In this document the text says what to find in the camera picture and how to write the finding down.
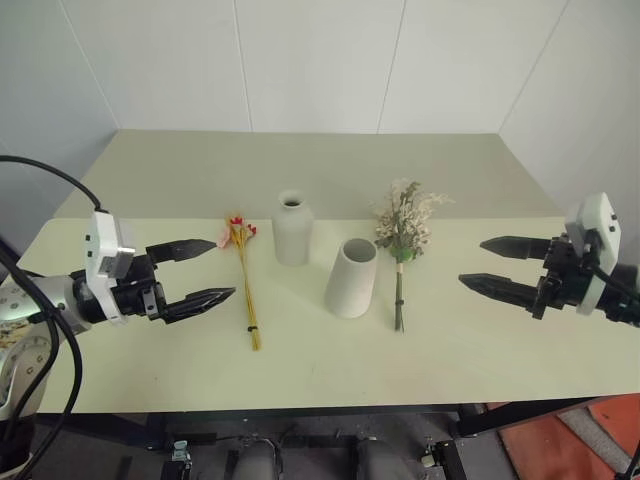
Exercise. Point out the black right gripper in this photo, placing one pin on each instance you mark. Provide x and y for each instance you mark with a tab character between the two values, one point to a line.
562	280

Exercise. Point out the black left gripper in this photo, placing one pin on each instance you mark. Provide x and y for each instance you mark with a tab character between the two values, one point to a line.
134	290

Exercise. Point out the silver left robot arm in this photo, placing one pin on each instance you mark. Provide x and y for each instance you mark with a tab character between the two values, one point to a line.
30	325

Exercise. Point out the white narrow-necked bottle vase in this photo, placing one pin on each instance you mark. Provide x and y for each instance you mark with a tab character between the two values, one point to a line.
293	230

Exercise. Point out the white wide-mouthed cone vase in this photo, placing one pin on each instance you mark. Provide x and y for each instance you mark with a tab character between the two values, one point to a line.
351	285

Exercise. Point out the red yellow-stemmed flower bunch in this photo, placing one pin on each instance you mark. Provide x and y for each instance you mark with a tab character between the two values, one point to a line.
243	260

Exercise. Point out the beige green dried flower bouquet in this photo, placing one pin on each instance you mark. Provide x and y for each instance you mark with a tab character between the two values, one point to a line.
402	225

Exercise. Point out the dark rounded grey shape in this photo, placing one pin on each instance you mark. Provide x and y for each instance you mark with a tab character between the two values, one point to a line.
255	462

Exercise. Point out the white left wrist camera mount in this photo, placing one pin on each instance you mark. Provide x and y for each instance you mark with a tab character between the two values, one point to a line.
102	250

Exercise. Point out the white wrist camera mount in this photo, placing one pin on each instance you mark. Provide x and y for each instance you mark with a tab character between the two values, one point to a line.
597	235
102	250

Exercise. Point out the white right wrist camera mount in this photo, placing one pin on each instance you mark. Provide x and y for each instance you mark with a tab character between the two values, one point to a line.
597	235

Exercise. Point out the black table frame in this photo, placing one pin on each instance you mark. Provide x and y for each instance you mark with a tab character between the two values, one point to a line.
310	425

